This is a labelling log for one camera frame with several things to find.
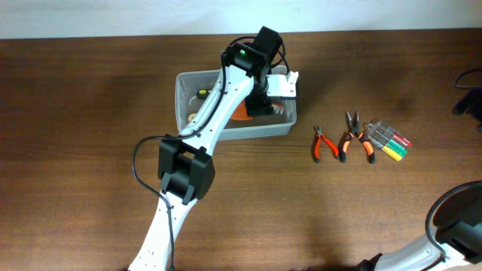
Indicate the orange toothed bar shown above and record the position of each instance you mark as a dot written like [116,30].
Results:
[278,109]

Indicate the orange scraper wooden handle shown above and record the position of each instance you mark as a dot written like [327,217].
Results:
[240,113]

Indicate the green screwdriver upper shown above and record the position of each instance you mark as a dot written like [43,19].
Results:
[391,139]

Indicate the metal file black yellow handle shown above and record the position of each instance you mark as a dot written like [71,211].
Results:
[203,94]

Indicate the red screwdriver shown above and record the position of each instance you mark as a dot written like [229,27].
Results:
[393,134]

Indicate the yellow screwdriver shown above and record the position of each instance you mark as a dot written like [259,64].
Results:
[371,138]

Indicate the green screwdriver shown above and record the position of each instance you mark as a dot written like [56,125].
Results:
[389,146]
[391,139]

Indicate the clear screwdriver set case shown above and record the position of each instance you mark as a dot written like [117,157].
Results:
[372,127]

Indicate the clear plastic container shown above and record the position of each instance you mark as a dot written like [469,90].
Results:
[186,103]

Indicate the orange black needle nose pliers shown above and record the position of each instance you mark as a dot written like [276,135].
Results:
[354,132]

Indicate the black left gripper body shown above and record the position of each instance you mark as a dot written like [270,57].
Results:
[260,98]

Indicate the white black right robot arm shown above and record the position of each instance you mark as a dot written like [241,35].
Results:
[452,236]

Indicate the green screwdriver lower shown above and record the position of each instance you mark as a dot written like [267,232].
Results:
[389,146]

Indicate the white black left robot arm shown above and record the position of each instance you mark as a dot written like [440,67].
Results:
[186,169]

